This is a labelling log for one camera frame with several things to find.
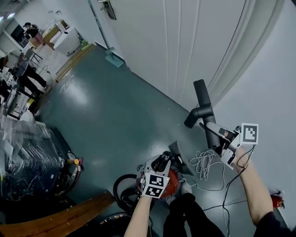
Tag metal door handle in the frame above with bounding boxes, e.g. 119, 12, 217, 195
97, 0, 117, 20

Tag teal dustpan with handle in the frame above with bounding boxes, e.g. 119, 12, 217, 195
92, 4, 125, 69

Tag person's dark shirt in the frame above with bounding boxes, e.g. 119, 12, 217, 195
253, 209, 296, 237

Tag white door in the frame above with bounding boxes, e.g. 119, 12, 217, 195
89, 0, 285, 109

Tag plastic-wrapped pallet load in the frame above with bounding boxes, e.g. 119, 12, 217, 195
0, 114, 70, 200

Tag person's left forearm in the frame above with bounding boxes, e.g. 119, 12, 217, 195
123, 196, 155, 237

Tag person's right forearm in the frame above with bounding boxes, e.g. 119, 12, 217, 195
234, 145, 275, 225

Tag red vacuum cleaner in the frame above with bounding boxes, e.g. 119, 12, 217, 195
112, 151, 180, 212

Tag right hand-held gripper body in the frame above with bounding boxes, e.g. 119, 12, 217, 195
220, 123, 259, 171

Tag red fire extinguisher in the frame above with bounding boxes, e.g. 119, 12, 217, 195
268, 188, 285, 209

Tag person's black trouser legs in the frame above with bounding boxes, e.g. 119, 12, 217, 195
163, 193, 226, 237

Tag black-framed desk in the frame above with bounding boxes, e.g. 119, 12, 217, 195
4, 78, 40, 119

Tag white cable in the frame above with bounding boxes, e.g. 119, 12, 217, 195
182, 150, 226, 192

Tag black cable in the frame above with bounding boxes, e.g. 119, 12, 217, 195
203, 144, 255, 237

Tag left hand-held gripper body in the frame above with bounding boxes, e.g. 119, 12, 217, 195
139, 168, 171, 200

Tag person's grey shoe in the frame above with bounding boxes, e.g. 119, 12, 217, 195
180, 182, 192, 195

